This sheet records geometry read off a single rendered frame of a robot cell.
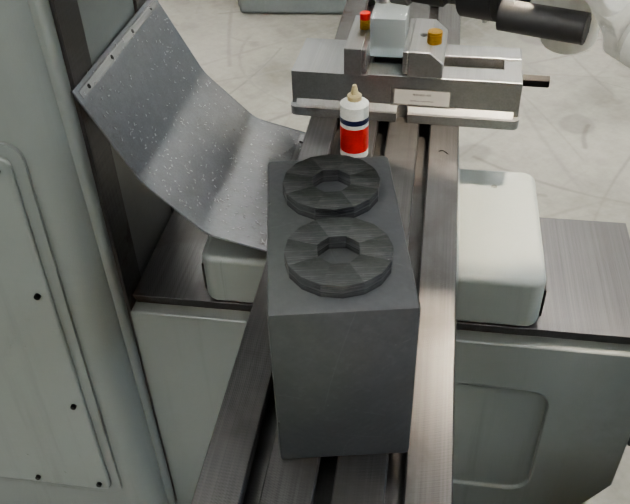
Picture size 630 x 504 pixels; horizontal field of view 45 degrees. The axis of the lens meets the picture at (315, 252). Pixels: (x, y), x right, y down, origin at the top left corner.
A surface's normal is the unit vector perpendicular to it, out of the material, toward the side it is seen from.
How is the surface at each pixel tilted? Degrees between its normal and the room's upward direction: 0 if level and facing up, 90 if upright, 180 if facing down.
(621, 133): 0
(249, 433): 0
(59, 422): 89
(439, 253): 0
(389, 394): 90
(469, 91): 90
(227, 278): 90
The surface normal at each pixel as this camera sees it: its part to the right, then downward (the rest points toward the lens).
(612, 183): -0.03, -0.77
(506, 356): -0.15, 0.63
